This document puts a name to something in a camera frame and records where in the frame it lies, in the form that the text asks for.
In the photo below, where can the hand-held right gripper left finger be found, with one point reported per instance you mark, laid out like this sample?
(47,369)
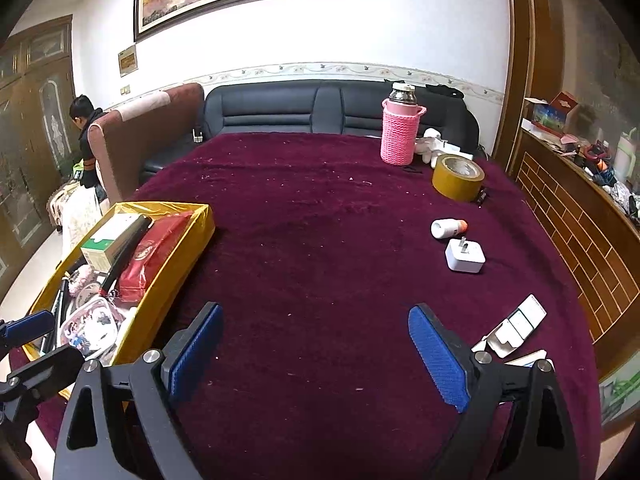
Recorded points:
(197,350)

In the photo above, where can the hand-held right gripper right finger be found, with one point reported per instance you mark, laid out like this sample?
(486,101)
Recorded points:
(440,360)

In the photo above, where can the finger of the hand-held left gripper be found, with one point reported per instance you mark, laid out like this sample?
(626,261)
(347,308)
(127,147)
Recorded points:
(50,362)
(30,324)

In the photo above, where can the black pen with pink tip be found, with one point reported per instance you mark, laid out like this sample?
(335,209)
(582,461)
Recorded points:
(61,300)

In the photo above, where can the clear pouch with pink trim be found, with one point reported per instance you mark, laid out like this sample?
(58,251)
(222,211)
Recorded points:
(90,325)

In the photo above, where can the yellow cardboard box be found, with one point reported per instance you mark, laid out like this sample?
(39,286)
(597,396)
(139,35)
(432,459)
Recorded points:
(180,270)

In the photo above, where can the pink round item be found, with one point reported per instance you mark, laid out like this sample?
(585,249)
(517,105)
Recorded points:
(82,279)

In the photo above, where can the white paper box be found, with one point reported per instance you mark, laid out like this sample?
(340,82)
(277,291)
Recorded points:
(527,357)

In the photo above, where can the white printed packet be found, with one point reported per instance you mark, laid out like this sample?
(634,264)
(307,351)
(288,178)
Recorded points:
(520,322)

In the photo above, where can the red pouch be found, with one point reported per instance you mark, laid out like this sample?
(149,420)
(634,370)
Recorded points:
(150,265)

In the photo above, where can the white charger plug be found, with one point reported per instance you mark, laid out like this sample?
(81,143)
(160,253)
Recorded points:
(462,260)

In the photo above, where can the green and white box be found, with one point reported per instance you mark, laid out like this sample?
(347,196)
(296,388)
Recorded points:
(107,245)

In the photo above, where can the floral patterned cloth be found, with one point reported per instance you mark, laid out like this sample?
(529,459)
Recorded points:
(75,215)

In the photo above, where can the long black case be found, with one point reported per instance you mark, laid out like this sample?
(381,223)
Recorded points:
(132,245)

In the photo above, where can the white bottle with orange cap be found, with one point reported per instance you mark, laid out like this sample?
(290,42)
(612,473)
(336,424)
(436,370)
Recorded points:
(445,228)

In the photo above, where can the maroon tablecloth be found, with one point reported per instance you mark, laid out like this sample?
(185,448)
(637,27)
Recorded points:
(310,240)

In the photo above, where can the wooden wardrobe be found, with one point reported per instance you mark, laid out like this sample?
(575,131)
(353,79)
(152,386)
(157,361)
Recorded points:
(30,160)

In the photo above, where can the small black pen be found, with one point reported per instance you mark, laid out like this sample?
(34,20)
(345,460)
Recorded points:
(481,196)

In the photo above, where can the brown tape roll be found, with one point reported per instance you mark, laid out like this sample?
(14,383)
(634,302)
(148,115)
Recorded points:
(452,185)

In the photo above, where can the wooden brick-pattern counter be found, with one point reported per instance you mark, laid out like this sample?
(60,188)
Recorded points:
(575,240)

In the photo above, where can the green bamboo print panel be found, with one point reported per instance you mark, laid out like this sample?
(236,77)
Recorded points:
(620,395)

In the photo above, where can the flat white box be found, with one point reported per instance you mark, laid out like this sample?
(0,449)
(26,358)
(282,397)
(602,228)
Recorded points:
(464,152)

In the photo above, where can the white lumpy object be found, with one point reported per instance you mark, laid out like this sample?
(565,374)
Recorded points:
(432,145)

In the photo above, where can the brown armchair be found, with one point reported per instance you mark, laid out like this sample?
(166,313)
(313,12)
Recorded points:
(145,135)

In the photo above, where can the bottle with pink knitted sleeve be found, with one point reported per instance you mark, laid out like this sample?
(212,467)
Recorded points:
(400,135)

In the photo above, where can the pile of mixed clutter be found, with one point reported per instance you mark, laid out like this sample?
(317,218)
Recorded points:
(600,170)

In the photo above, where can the black leather sofa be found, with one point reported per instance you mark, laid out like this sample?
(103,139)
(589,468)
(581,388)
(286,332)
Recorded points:
(280,110)

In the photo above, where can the colourful cardboard box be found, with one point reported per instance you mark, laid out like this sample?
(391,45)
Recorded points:
(547,115)

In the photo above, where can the dark cloth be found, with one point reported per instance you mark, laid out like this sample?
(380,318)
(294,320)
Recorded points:
(445,91)

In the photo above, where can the small wall plaque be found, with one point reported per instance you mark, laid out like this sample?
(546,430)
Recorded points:
(128,60)

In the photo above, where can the wooden door frame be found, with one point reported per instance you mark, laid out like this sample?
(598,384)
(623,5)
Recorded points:
(525,60)

